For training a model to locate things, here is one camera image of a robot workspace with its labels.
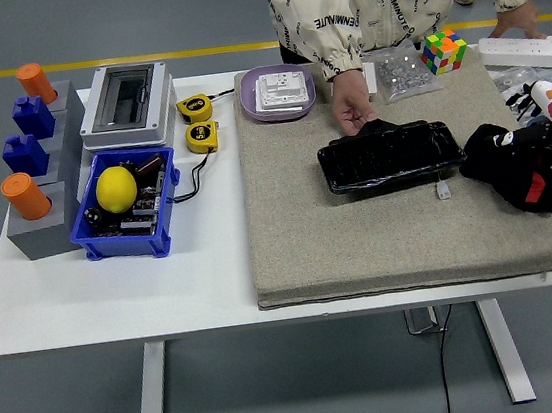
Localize clear bag of metal nuts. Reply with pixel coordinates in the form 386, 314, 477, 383
367, 37, 447, 107

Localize black rag with red patch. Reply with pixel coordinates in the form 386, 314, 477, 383
454, 115, 552, 225

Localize white power strip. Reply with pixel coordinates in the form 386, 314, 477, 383
476, 29, 552, 80

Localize black tape measure strap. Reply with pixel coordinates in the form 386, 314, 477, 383
167, 151, 218, 204

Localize black glossy panel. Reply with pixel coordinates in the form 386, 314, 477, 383
313, 108, 470, 198

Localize white wall socket plate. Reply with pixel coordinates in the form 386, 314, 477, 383
250, 68, 312, 118

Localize blue plastic bin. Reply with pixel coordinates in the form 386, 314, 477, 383
59, 141, 191, 269

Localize metal under-table bracket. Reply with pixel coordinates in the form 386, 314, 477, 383
402, 304, 448, 337

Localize white electrical enclosure box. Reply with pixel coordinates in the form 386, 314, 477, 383
71, 58, 183, 157

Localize black power cable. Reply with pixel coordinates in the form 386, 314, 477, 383
431, 303, 467, 413

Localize white table leg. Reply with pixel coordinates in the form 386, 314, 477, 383
473, 294, 538, 408
125, 339, 175, 413

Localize grey-brown mat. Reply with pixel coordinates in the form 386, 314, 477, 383
227, 33, 552, 313

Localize person's left hand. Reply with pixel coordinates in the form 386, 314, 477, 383
484, 0, 550, 47

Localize yellow lemon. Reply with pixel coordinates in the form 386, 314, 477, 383
92, 163, 142, 217

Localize brown cylindrical capacitor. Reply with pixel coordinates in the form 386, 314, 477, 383
134, 152, 166, 178

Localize blue plastic block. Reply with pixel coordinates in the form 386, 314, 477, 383
0, 130, 52, 181
9, 92, 58, 143

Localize dark circuit boards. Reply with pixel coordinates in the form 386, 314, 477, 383
79, 163, 179, 242

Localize person's right hand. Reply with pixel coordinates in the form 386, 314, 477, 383
329, 84, 382, 139

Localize orange cylinder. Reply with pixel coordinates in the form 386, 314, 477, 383
15, 60, 60, 109
0, 168, 55, 225

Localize white connector plug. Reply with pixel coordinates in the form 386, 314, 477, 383
430, 172, 452, 201

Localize yellow tape measure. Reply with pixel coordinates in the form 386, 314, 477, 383
182, 119, 224, 156
174, 92, 215, 126

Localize grey stepped block holder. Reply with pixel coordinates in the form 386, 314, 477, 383
0, 77, 105, 264

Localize clear plastic bags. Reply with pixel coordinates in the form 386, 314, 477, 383
488, 62, 552, 133

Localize colourful puzzle cube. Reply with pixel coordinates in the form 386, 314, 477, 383
417, 26, 472, 78

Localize purple tray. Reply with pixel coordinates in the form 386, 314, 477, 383
236, 59, 321, 128

